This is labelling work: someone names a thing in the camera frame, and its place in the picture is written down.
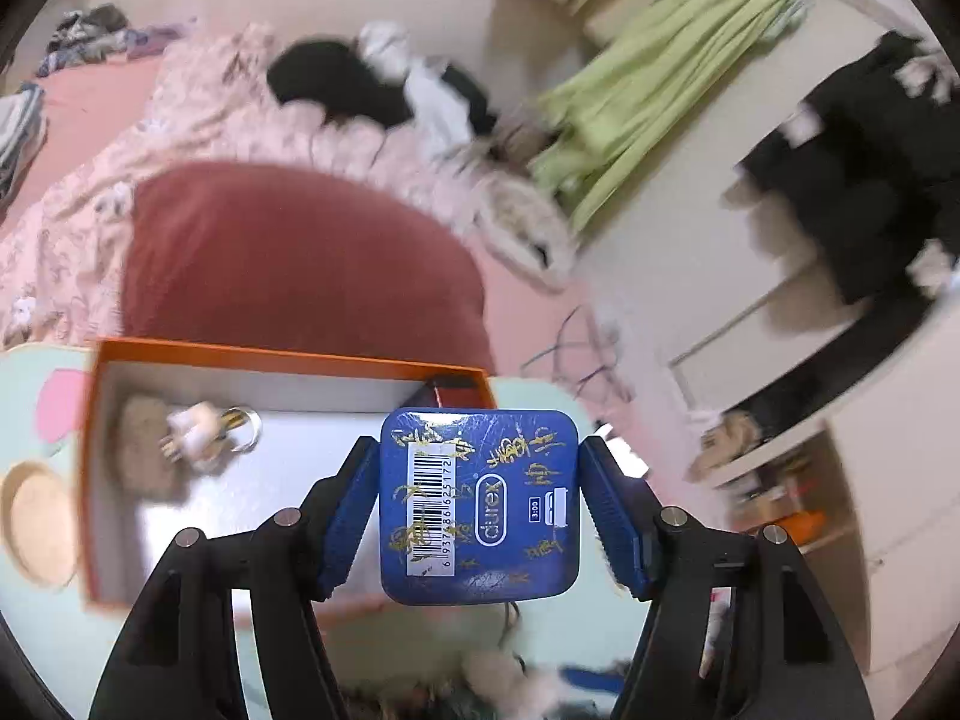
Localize cream fleece garment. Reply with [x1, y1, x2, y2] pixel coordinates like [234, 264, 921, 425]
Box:
[472, 165, 578, 290]

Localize tangled cables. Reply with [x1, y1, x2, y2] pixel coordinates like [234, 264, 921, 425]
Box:
[525, 305, 635, 402]

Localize white wardrobe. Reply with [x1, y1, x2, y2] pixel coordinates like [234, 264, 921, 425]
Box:
[577, 0, 960, 680]

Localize beige fluffy pouch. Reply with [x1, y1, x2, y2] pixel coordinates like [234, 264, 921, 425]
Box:
[116, 394, 188, 500]

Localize small metal ring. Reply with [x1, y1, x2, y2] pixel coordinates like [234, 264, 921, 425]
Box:
[221, 405, 263, 455]

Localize pink floral blanket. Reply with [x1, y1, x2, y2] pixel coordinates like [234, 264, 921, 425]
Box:
[0, 22, 578, 353]

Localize orange item on shelf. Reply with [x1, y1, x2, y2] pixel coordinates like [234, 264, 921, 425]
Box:
[780, 511, 826, 545]

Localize black hanging garment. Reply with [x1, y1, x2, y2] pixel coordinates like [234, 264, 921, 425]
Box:
[739, 30, 960, 305]

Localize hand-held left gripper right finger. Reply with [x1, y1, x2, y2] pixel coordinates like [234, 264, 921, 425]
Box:
[577, 435, 877, 720]

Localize white charger plug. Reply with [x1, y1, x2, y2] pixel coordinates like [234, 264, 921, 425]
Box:
[161, 403, 226, 473]

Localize pile of clothes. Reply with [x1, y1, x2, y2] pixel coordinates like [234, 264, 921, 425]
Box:
[41, 4, 188, 76]

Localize red pillow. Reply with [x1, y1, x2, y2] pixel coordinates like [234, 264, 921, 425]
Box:
[120, 161, 496, 376]

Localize green hanging garment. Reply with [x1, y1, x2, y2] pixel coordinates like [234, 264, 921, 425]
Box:
[529, 0, 807, 237]

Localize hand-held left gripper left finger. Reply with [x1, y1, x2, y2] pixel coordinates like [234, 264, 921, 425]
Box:
[88, 435, 382, 720]

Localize blue tin box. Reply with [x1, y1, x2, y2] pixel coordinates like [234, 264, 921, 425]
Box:
[380, 408, 580, 606]

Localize pink bed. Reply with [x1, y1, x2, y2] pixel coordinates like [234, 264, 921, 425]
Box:
[0, 52, 676, 466]

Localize beige bag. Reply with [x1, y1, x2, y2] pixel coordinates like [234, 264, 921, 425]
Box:
[690, 409, 773, 481]

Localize orange cardboard box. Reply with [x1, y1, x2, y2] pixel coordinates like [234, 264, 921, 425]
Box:
[79, 337, 500, 612]

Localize mint green desktop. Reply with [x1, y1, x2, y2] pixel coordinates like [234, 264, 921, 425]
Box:
[0, 341, 661, 720]

